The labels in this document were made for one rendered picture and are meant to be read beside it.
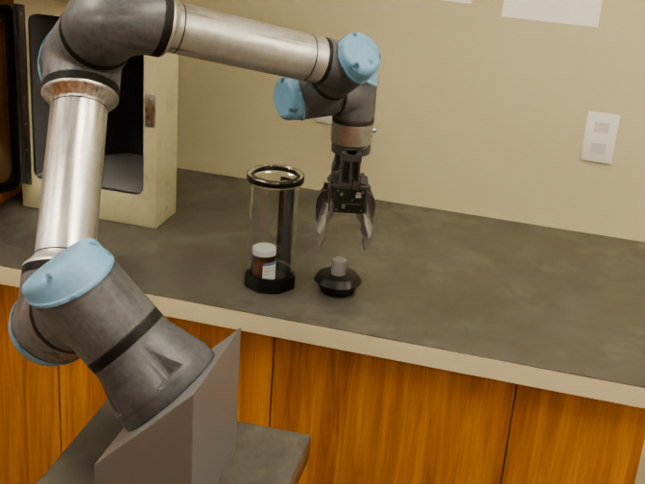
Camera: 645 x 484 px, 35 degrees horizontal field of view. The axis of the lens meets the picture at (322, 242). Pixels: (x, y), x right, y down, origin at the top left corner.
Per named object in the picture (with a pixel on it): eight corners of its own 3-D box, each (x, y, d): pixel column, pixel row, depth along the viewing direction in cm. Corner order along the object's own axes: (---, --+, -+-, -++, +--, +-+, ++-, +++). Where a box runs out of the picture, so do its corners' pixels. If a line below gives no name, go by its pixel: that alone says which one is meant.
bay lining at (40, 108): (86, 145, 247) (83, -4, 233) (187, 161, 241) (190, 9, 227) (34, 175, 225) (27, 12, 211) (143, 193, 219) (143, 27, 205)
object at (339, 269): (359, 281, 203) (362, 251, 201) (361, 302, 195) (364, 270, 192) (313, 278, 203) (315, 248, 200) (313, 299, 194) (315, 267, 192)
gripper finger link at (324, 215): (304, 251, 190) (324, 207, 187) (305, 238, 195) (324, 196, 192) (320, 256, 190) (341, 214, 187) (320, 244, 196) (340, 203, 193)
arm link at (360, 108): (323, 57, 180) (362, 54, 185) (319, 117, 184) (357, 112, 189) (349, 66, 174) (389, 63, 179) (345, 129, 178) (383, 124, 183)
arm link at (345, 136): (331, 114, 187) (375, 117, 188) (329, 138, 189) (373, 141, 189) (332, 125, 180) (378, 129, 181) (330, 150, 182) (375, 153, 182)
